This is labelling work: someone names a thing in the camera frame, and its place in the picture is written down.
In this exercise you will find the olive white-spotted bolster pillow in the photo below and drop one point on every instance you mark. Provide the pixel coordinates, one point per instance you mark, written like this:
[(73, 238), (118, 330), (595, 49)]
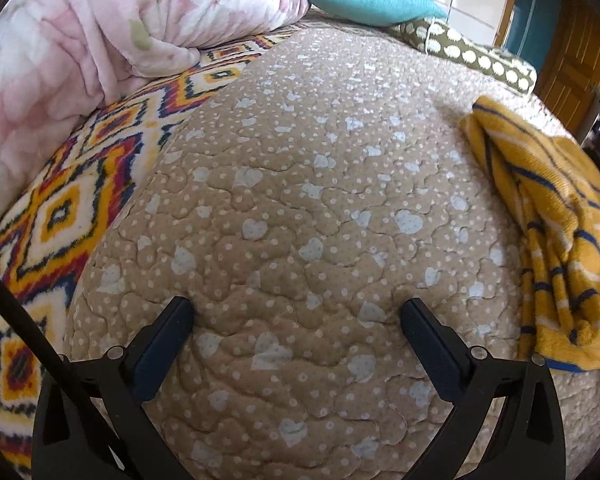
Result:
[(432, 36)]

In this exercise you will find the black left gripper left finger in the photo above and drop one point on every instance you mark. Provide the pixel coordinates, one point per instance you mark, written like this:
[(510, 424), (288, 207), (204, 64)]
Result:
[(109, 435)]

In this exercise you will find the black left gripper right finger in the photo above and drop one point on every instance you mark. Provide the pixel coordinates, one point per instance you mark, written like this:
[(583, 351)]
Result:
[(528, 441)]

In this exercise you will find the yellow striped knit sweater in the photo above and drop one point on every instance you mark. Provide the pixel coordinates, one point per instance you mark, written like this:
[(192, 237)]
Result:
[(552, 190)]

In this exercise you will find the brown wooden door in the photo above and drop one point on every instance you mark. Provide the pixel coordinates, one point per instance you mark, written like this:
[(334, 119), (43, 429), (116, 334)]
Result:
[(570, 75)]

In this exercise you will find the beige heart quilted bedspread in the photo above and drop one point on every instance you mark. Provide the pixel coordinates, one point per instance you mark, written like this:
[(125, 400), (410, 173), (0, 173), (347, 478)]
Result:
[(298, 209)]

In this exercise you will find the pink floral duvet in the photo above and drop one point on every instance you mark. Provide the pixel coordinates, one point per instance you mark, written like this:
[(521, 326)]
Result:
[(62, 59)]

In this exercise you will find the colourful geometric patterned blanket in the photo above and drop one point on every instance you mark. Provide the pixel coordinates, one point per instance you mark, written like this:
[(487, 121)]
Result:
[(51, 230)]

